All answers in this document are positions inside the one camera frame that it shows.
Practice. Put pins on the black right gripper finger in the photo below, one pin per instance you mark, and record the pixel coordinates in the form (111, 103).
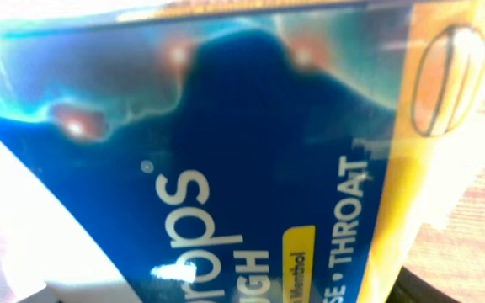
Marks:
(409, 288)

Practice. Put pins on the blue yellow Vicks VapoDrops box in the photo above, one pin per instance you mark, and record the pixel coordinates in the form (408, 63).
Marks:
(232, 151)

